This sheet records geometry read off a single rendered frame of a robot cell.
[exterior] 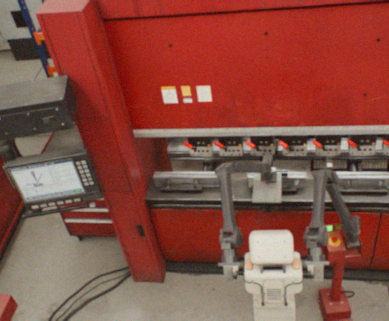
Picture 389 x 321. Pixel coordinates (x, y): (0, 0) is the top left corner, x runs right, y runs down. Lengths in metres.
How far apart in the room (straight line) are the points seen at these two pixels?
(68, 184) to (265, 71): 1.29
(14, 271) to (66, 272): 0.48
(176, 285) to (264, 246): 1.68
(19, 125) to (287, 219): 1.83
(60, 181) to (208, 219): 1.12
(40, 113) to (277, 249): 1.37
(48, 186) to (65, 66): 0.70
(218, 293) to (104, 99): 1.84
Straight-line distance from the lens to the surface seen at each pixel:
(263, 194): 3.03
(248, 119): 2.86
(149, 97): 2.86
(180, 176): 3.27
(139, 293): 3.90
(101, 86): 2.64
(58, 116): 2.53
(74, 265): 4.26
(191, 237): 3.54
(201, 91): 2.77
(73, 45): 2.56
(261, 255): 2.31
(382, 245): 3.54
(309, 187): 3.25
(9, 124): 2.61
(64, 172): 2.74
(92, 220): 4.05
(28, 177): 2.80
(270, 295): 2.45
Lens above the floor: 3.17
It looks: 40 degrees down
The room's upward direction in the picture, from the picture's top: 10 degrees counter-clockwise
